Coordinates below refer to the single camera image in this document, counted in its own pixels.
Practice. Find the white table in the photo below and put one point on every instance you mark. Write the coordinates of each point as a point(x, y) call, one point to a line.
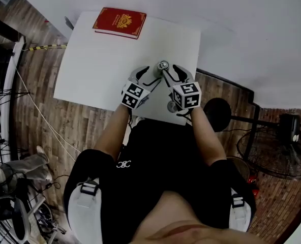
point(102, 67)

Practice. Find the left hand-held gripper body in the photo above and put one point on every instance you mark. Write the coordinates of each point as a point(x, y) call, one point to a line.
point(135, 94)

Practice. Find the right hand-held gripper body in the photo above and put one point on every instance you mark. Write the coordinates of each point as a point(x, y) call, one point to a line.
point(187, 95)

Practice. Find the grey white headset device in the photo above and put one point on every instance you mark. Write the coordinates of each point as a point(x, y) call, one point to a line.
point(18, 220)

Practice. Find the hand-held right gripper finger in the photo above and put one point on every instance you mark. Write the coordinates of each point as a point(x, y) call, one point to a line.
point(186, 75)
point(170, 80)

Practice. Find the person's right forearm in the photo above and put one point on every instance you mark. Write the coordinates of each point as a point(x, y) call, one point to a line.
point(206, 136)

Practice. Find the black metal railing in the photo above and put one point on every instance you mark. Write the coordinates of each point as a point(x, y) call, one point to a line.
point(3, 98)

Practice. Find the person's black shirt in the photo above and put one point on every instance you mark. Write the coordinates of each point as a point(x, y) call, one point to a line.
point(165, 156)

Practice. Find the black floor fan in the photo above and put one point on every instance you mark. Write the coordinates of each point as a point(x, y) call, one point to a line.
point(277, 151)

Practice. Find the person's left forearm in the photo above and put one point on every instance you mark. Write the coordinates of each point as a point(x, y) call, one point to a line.
point(112, 133)

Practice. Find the red hardcover book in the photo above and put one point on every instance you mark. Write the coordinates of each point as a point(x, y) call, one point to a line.
point(120, 22)

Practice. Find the black round stool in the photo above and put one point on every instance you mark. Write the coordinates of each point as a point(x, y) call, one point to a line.
point(216, 114)

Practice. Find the black power adapter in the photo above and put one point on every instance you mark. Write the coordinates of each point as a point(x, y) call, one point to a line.
point(48, 185)

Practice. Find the red fire extinguisher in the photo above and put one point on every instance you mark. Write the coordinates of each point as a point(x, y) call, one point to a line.
point(252, 180)

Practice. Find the small grey wall fitting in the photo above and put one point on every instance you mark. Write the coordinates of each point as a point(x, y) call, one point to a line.
point(69, 22)

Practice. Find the yellow black striped strip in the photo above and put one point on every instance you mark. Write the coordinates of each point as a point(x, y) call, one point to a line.
point(47, 47)

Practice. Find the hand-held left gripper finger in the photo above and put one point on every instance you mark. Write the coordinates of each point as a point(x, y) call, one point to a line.
point(136, 75)
point(153, 83)

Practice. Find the red box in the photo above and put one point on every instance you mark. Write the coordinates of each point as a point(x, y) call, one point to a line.
point(255, 192)

